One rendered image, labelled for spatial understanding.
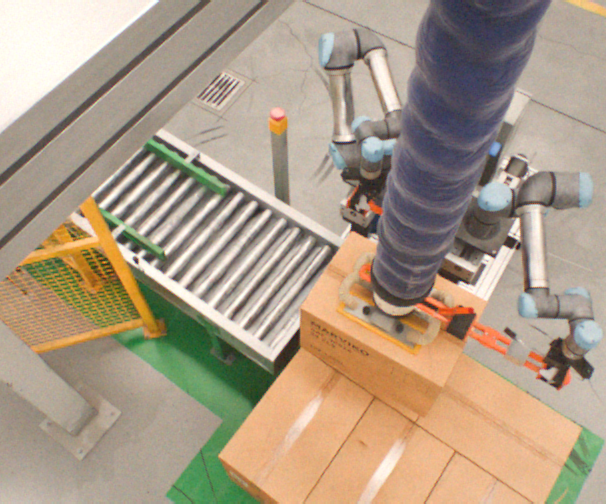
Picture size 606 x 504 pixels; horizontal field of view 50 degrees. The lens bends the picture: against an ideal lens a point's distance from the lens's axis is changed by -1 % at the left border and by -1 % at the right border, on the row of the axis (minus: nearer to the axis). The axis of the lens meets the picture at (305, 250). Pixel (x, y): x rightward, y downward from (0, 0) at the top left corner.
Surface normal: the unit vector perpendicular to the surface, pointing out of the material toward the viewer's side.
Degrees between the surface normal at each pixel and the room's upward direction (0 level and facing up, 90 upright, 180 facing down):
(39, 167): 90
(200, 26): 90
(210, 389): 0
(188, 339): 0
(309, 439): 0
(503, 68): 77
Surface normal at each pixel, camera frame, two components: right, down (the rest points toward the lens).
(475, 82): -0.04, 0.76
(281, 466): 0.00, -0.48
